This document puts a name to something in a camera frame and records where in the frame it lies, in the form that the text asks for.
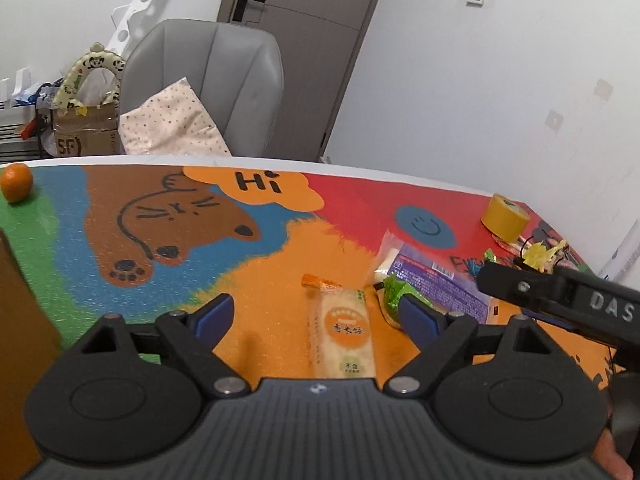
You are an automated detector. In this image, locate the orange tangerine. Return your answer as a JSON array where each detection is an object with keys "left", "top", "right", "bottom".
[{"left": 0, "top": 163, "right": 34, "bottom": 204}]

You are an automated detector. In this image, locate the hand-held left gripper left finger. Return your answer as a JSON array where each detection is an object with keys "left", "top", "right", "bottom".
[{"left": 75, "top": 293, "right": 252, "bottom": 401}]

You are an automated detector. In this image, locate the grey upholstered chair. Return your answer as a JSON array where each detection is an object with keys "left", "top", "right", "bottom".
[{"left": 119, "top": 18, "right": 285, "bottom": 158}]

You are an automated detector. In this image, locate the taped cardboard box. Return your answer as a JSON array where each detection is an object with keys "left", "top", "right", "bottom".
[{"left": 51, "top": 102, "right": 122, "bottom": 157}]

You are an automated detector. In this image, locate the purple snack packet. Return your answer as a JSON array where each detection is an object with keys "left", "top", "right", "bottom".
[{"left": 367, "top": 230, "right": 501, "bottom": 325}]

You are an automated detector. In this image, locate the orange rice cracker packet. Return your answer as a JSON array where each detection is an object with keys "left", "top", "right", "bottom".
[{"left": 301, "top": 273, "right": 377, "bottom": 380}]

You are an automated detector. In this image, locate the black slatted rack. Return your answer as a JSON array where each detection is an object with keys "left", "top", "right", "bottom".
[{"left": 0, "top": 119, "right": 45, "bottom": 162}]

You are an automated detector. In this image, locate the dotted cream cushion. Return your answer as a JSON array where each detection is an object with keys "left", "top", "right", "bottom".
[{"left": 118, "top": 77, "right": 232, "bottom": 157}]

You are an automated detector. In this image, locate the yellow plastic wrapper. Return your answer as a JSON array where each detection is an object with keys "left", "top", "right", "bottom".
[{"left": 520, "top": 240, "right": 568, "bottom": 272}]

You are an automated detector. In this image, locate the clutter of plastic bags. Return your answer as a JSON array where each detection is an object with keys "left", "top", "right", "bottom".
[{"left": 0, "top": 66, "right": 57, "bottom": 111}]

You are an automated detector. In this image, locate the grey door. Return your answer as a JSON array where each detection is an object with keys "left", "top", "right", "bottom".
[{"left": 217, "top": 0, "right": 393, "bottom": 162}]

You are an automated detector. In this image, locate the colourful cartoon printed mat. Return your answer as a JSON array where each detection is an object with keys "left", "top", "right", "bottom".
[{"left": 0, "top": 156, "right": 626, "bottom": 480}]

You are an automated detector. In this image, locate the black door handle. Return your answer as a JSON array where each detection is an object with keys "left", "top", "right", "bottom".
[{"left": 234, "top": 0, "right": 266, "bottom": 23}]

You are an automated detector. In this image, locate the panda print plush ring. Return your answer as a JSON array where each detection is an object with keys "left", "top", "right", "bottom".
[{"left": 54, "top": 44, "right": 126, "bottom": 110}]

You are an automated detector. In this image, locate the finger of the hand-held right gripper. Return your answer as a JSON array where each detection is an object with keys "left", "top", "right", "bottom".
[{"left": 475, "top": 262, "right": 577, "bottom": 322}]

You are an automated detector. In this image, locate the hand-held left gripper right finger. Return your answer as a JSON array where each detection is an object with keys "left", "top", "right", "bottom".
[{"left": 384, "top": 293, "right": 571, "bottom": 401}]

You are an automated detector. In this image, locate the yellow tape roll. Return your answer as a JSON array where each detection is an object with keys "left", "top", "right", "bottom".
[{"left": 481, "top": 192, "right": 530, "bottom": 242}]

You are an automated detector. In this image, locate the white spray bottle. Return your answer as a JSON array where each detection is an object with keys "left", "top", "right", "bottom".
[{"left": 601, "top": 217, "right": 640, "bottom": 282}]

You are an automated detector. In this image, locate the person's right hand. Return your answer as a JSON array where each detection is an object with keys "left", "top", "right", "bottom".
[{"left": 591, "top": 427, "right": 632, "bottom": 480}]

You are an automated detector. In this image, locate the green snack packet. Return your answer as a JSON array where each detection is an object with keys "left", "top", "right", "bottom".
[{"left": 375, "top": 274, "right": 433, "bottom": 331}]

